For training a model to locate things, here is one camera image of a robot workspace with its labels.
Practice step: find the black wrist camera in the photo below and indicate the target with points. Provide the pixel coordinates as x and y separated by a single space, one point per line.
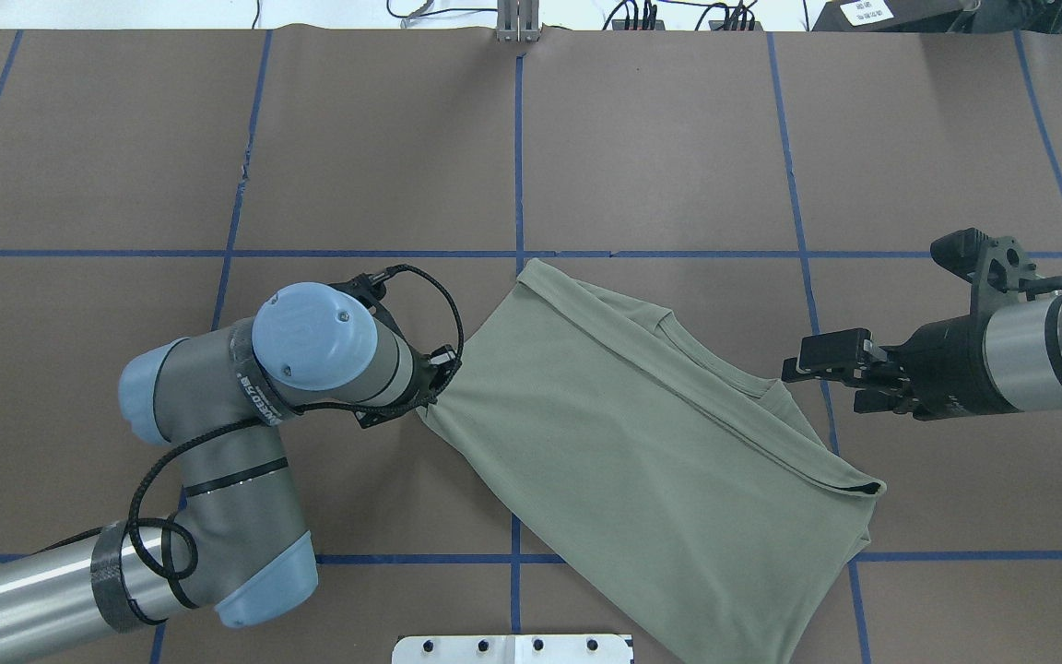
998 270
369 289

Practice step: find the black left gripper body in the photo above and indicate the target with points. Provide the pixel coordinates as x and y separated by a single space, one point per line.
427 383

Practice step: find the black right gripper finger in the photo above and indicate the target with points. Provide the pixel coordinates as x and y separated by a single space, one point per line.
883 400
846 357

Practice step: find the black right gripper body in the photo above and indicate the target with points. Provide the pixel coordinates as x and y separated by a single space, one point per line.
950 365

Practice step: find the olive green long-sleeve shirt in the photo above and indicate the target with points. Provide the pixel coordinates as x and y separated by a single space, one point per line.
695 497

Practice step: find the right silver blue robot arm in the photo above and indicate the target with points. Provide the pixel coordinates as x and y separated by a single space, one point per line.
1004 356

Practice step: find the aluminium frame post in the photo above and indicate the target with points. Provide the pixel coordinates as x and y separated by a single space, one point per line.
518 21

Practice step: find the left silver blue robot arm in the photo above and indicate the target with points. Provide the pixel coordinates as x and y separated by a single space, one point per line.
217 522

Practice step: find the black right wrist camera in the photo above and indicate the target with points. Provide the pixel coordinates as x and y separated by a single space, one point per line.
998 270

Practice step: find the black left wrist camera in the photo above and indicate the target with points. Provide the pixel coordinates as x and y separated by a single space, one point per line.
369 289

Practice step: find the white pedestal column with base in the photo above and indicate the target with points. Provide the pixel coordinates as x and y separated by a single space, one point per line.
515 648

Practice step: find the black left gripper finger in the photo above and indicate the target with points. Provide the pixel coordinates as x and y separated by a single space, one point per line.
445 363

